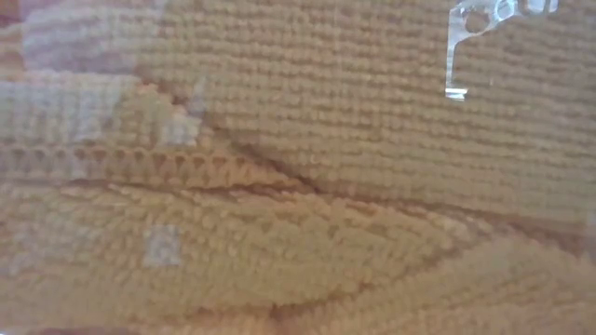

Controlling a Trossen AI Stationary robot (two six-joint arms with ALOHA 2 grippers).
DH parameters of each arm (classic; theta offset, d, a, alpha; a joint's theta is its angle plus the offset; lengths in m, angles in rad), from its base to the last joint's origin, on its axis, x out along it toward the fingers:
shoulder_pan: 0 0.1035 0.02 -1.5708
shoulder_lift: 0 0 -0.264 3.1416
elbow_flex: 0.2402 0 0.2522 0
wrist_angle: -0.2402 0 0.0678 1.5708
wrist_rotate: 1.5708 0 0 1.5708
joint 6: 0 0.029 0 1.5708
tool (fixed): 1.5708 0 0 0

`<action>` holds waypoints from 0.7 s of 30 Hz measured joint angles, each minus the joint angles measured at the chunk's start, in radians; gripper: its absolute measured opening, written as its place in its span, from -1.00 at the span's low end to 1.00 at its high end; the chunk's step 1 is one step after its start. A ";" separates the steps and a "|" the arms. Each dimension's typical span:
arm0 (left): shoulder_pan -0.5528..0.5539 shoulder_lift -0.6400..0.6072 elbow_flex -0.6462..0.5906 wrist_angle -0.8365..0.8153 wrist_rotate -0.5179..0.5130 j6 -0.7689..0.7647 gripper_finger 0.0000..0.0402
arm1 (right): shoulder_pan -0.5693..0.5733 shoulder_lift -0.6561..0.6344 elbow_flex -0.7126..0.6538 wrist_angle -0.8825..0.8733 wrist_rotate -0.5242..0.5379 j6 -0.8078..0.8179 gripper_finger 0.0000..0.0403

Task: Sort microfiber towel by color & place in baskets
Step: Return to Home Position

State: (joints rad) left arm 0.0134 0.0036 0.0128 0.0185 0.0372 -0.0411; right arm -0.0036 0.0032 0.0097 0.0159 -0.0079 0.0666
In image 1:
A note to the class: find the orange microfiber towel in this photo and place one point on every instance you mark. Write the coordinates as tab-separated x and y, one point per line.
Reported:
372	93
279	251
116	163

